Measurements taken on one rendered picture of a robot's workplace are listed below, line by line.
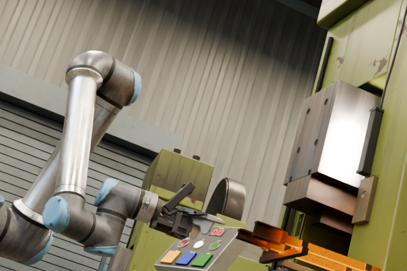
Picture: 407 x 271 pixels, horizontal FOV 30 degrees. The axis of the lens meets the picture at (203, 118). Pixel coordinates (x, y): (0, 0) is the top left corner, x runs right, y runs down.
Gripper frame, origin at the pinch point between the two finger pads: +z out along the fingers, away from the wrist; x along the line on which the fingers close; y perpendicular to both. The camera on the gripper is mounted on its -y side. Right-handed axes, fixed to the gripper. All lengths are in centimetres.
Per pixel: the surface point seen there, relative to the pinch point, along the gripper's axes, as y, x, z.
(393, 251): -13, -7, 61
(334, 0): -143, -86, 47
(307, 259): 0.9, 1.4, 29.4
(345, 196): -39, -48, 58
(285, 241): 1.2, 14.3, 16.3
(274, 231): -0.7, 12.7, 12.9
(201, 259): -7, -97, 22
